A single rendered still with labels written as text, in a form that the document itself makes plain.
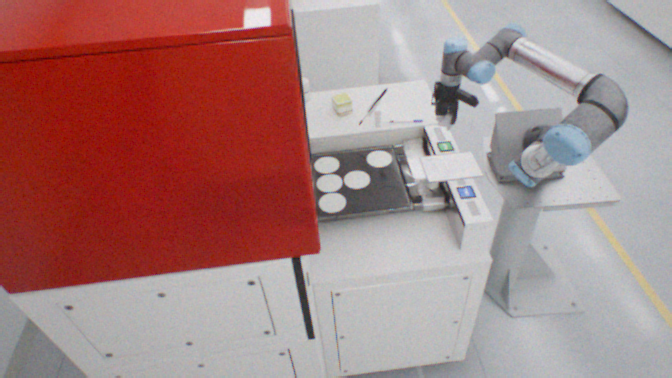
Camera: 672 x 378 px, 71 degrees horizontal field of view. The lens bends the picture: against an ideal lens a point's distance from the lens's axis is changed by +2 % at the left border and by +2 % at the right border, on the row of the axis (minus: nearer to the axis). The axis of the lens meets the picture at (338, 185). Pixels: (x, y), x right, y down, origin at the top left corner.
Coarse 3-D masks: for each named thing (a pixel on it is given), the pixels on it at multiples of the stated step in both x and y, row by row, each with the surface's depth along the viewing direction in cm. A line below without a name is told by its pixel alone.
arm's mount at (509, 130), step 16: (512, 112) 184; (528, 112) 184; (544, 112) 184; (560, 112) 184; (496, 128) 185; (512, 128) 184; (528, 128) 184; (496, 144) 187; (512, 144) 184; (496, 160) 189; (496, 176) 188; (512, 176) 185; (560, 176) 186
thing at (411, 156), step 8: (408, 152) 194; (416, 152) 193; (424, 152) 193; (408, 160) 190; (416, 160) 190; (416, 168) 186; (416, 176) 183; (424, 176) 183; (424, 192) 176; (424, 208) 172; (432, 208) 173; (440, 208) 173
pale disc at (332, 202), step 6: (324, 198) 174; (330, 198) 174; (336, 198) 174; (342, 198) 174; (324, 204) 172; (330, 204) 172; (336, 204) 172; (342, 204) 171; (324, 210) 170; (330, 210) 169; (336, 210) 169
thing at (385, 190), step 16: (352, 160) 189; (320, 176) 183; (384, 176) 181; (400, 176) 181; (320, 192) 177; (336, 192) 176; (352, 192) 176; (368, 192) 175; (384, 192) 175; (400, 192) 174; (352, 208) 170; (368, 208) 169; (384, 208) 169
